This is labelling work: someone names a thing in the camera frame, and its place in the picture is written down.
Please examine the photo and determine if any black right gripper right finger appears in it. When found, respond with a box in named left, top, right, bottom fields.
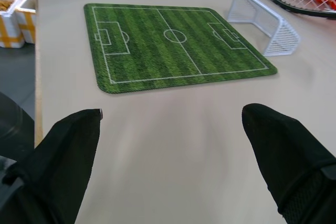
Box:
left=241, top=103, right=336, bottom=224

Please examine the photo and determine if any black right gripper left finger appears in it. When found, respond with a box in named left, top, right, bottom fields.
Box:
left=0, top=108, right=103, bottom=224

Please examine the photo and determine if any white miniature soccer goal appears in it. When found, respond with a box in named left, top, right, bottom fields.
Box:
left=227, top=0, right=301, bottom=57

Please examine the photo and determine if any green soccer field mat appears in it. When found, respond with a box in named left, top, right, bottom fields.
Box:
left=83, top=3, right=278, bottom=95

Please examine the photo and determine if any white foam box yellow tape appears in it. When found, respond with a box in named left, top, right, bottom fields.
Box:
left=15, top=0, right=37, bottom=44
left=0, top=0, right=30, bottom=49

